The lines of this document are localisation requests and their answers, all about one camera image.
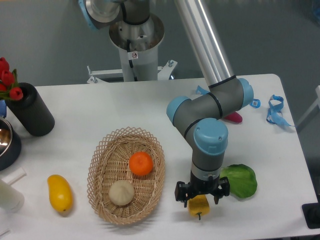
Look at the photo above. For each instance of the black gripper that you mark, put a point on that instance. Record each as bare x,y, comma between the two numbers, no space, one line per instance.
214,186

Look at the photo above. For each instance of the yellow bell pepper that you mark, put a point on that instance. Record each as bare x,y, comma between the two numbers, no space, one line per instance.
198,206

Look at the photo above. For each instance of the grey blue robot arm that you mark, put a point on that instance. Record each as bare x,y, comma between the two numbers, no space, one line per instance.
198,120

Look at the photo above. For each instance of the green bok choy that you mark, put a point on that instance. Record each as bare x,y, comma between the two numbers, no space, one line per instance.
242,180

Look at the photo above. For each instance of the orange tangerine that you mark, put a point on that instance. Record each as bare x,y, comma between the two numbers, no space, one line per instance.
141,163

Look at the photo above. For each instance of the woven wicker basket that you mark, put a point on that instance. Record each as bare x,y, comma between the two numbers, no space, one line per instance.
110,163

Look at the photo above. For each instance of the magenta sweet potato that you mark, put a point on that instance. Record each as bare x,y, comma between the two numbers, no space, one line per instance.
234,117

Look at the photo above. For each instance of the white steamed bun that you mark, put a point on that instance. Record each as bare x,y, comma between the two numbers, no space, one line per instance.
121,192

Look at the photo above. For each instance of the blue ribbon strip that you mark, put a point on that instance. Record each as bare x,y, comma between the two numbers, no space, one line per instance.
201,91

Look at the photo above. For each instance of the blue square tag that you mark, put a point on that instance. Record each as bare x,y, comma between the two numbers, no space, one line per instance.
256,103

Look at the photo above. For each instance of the black box at table edge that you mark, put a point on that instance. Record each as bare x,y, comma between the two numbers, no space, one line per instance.
311,212

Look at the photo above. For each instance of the yellow mango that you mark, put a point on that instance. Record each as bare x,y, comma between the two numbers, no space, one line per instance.
60,193

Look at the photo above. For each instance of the black cylindrical vase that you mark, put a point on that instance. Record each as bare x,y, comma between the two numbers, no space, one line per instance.
32,111

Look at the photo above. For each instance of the dark metal bowl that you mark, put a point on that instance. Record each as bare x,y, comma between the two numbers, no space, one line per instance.
10,144

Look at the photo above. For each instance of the red tulip flowers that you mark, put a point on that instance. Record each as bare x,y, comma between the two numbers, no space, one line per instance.
9,86

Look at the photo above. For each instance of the blue lanyard ribbon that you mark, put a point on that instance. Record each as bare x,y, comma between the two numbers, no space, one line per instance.
274,112

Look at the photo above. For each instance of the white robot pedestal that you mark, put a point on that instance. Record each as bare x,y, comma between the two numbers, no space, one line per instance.
138,52

